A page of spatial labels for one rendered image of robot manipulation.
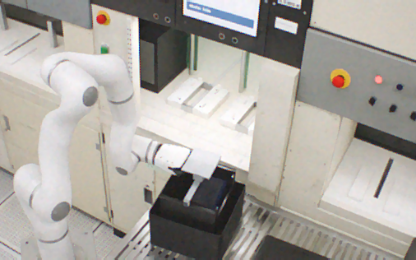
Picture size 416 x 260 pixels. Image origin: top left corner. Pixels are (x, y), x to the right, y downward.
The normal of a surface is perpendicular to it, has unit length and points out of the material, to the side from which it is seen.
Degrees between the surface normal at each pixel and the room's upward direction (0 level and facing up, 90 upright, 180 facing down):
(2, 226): 0
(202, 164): 1
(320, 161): 90
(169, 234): 90
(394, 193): 0
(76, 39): 90
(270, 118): 90
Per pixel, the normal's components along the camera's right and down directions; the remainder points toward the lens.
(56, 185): 0.62, 0.02
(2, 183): 0.05, -0.77
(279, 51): -0.48, 0.54
